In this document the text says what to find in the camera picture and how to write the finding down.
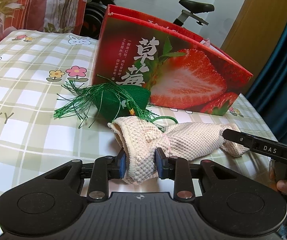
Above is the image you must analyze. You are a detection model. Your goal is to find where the cream knitted headband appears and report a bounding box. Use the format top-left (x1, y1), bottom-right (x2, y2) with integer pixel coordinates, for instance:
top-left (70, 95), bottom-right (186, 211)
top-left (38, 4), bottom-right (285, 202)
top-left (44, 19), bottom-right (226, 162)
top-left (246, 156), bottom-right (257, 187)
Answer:
top-left (108, 116), bottom-right (248, 185)

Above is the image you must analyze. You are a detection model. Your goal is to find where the green tasseled sachet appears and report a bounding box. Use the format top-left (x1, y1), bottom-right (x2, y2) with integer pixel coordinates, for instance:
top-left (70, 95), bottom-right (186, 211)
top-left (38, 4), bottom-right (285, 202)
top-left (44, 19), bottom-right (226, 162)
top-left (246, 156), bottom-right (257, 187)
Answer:
top-left (54, 75), bottom-right (178, 126)

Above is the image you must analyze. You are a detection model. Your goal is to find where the red strawberry cardboard box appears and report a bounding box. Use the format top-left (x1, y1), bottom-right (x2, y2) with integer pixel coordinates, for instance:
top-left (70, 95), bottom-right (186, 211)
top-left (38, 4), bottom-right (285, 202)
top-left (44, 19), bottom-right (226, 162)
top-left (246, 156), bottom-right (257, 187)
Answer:
top-left (92, 5), bottom-right (252, 115)

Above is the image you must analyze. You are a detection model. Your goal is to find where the wooden door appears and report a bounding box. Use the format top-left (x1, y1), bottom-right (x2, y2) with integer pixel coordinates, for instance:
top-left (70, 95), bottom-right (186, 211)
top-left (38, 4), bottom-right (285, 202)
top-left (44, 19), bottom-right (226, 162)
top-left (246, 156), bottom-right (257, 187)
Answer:
top-left (221, 0), bottom-right (287, 77)

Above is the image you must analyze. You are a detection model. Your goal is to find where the checkered bunny tablecloth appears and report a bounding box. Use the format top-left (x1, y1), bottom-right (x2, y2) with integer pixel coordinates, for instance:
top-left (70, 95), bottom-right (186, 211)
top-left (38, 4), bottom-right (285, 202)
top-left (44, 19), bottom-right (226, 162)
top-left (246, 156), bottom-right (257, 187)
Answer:
top-left (0, 28), bottom-right (279, 205)

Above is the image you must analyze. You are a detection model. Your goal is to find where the black exercise bike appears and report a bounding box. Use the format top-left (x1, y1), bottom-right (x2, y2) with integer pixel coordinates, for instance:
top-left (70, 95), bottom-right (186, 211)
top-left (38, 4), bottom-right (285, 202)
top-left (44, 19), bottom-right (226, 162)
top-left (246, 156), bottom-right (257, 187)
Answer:
top-left (80, 0), bottom-right (215, 40)

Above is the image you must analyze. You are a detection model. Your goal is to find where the red printed backdrop curtain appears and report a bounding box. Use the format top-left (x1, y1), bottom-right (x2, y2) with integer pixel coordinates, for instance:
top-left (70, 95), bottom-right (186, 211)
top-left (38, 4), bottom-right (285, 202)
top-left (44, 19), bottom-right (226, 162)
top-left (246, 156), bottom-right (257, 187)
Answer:
top-left (0, 0), bottom-right (89, 53)

